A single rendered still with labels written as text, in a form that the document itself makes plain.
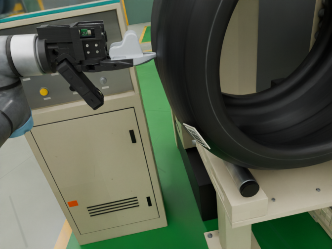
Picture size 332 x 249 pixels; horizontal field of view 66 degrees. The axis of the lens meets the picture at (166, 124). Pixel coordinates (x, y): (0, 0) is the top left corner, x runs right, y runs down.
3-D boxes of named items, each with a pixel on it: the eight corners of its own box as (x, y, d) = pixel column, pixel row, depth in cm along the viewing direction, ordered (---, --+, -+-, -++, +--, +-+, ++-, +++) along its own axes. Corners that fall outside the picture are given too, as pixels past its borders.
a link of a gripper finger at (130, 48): (157, 32, 46) (105, 35, 45) (158, 64, 49) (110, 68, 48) (155, 29, 49) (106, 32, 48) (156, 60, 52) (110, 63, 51)
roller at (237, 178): (200, 112, 86) (213, 111, 86) (199, 124, 88) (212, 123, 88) (242, 184, 55) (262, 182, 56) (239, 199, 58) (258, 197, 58)
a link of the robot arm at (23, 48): (19, 82, 47) (33, 68, 54) (45, 80, 47) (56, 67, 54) (5, 39, 43) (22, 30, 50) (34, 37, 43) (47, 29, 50)
